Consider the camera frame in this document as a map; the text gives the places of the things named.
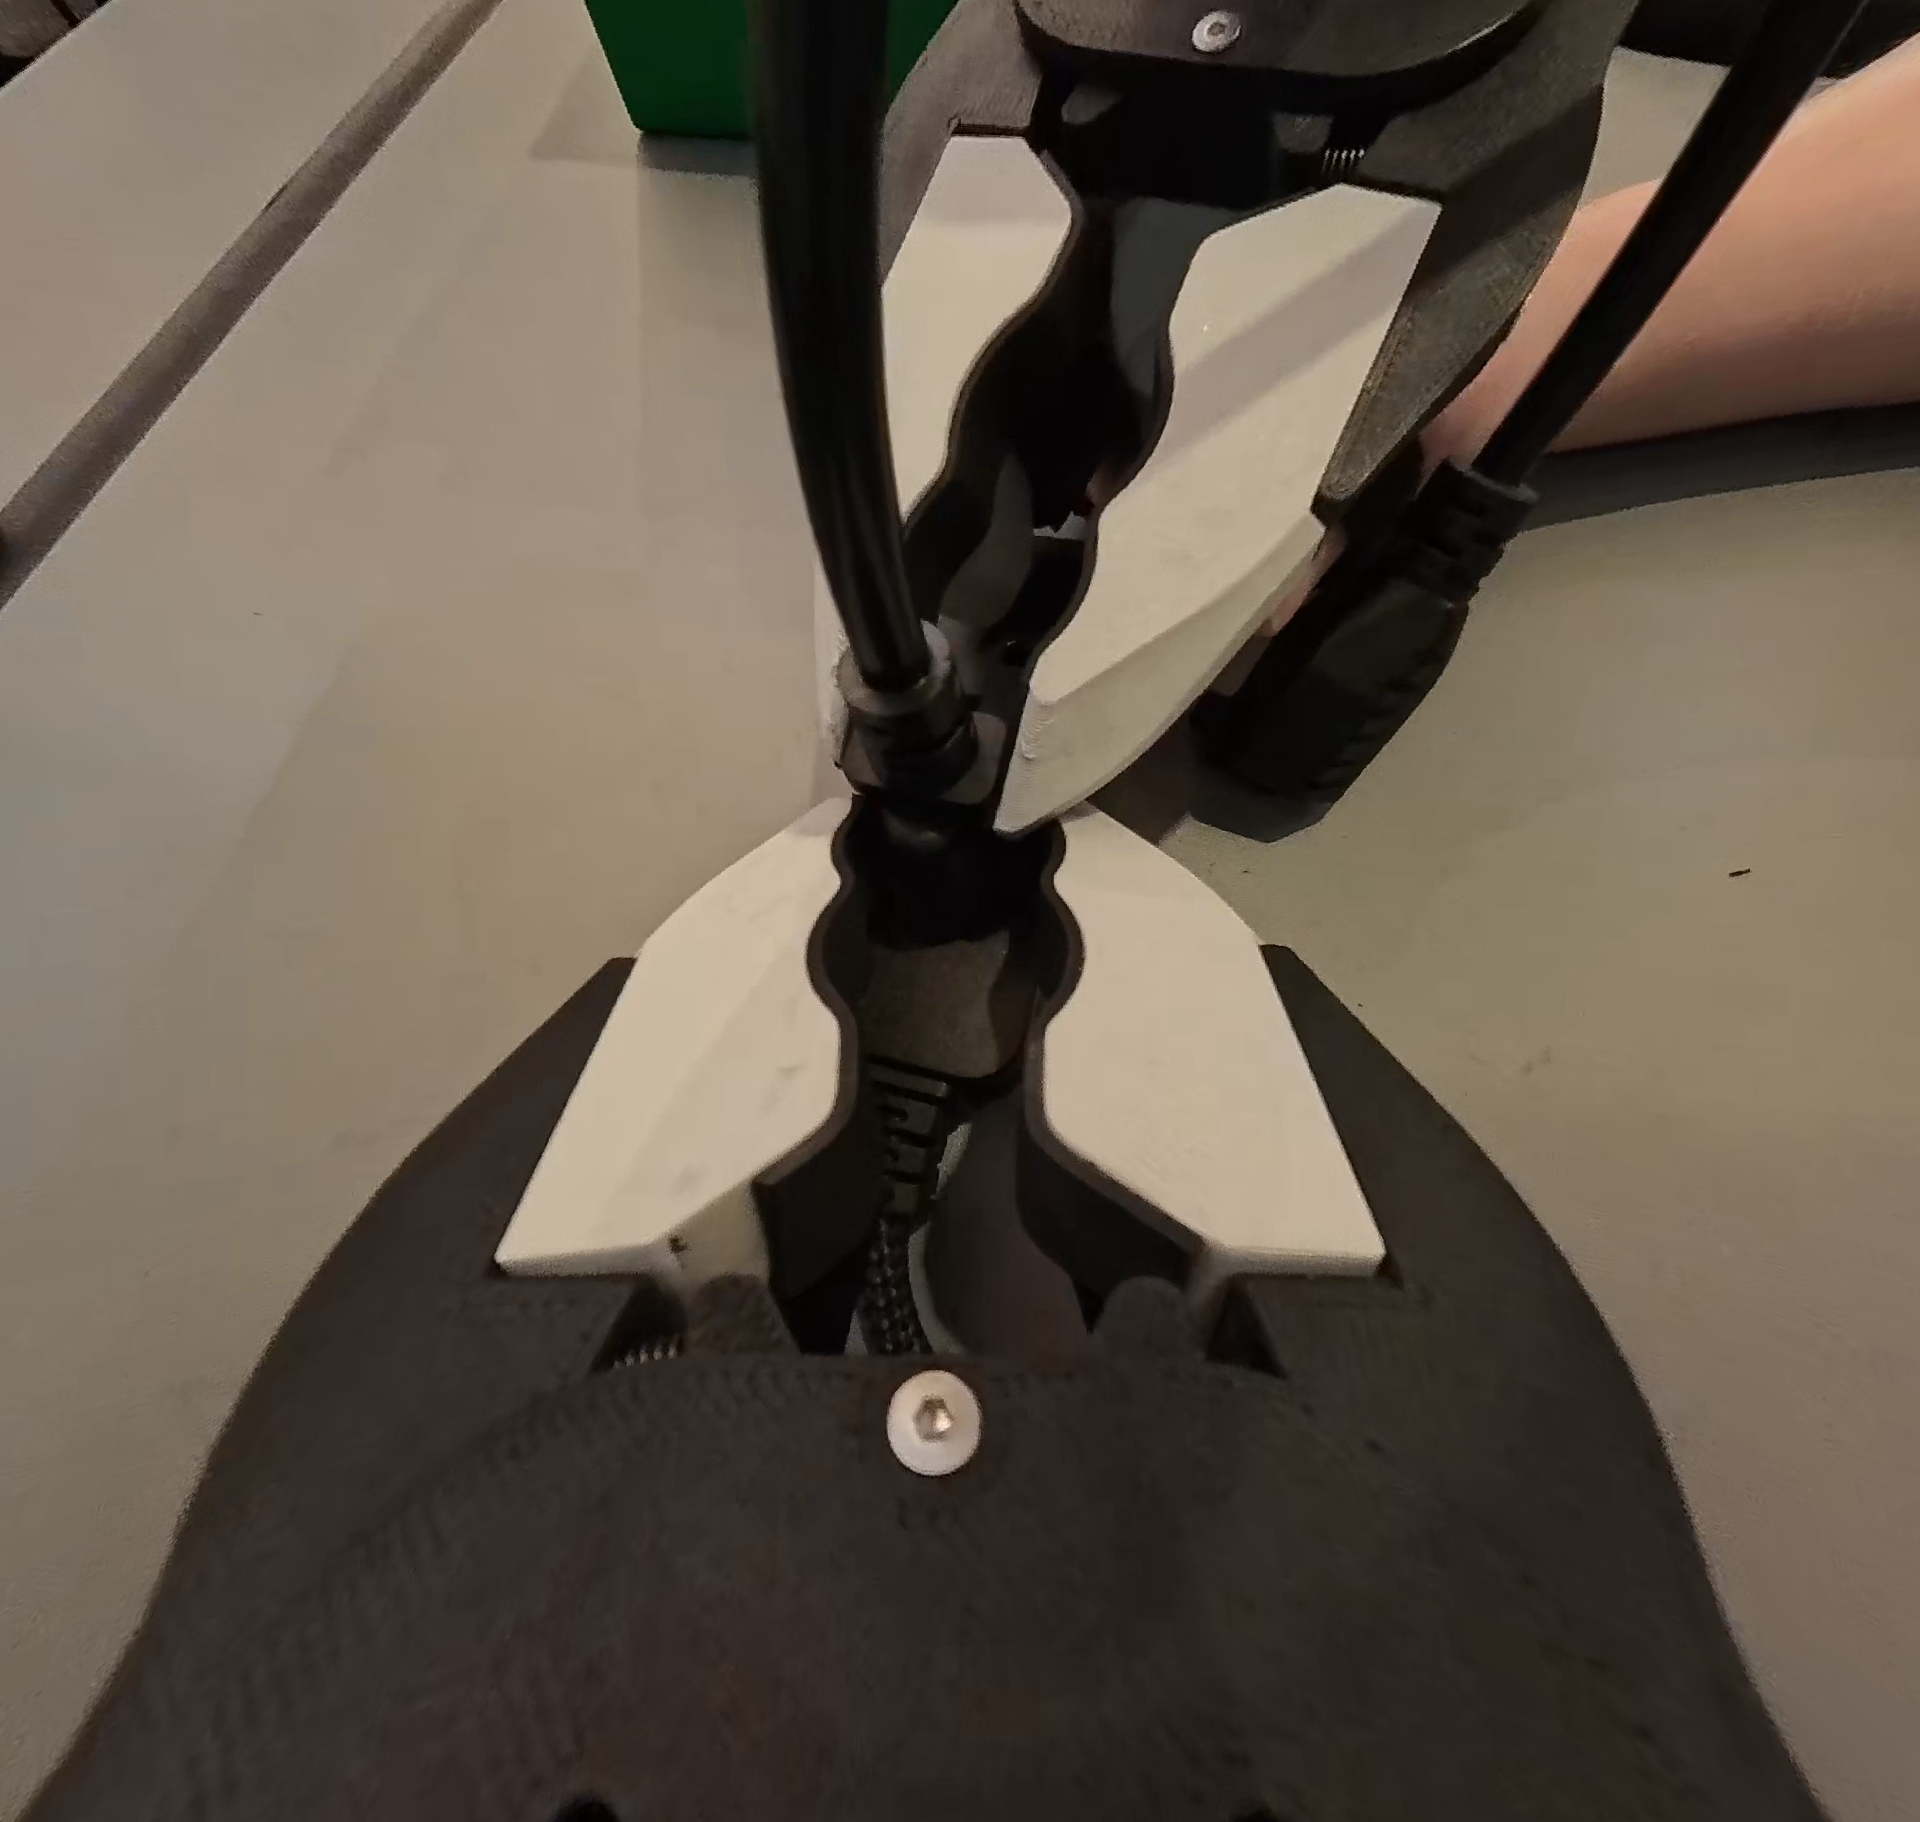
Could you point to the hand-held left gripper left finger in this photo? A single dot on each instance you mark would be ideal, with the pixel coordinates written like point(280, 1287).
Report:
point(690, 1072)

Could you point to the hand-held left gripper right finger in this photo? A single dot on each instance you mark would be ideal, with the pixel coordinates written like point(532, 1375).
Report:
point(1201, 1072)

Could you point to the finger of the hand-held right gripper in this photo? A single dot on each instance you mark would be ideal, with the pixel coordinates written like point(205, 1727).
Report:
point(1261, 398)
point(961, 262)

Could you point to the black power strip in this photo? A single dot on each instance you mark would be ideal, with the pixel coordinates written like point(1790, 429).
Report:
point(945, 998)

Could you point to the person's right forearm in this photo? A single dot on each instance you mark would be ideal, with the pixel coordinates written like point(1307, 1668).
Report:
point(1771, 306)

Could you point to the green plastic bin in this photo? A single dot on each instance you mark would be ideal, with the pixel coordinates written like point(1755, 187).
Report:
point(675, 22)

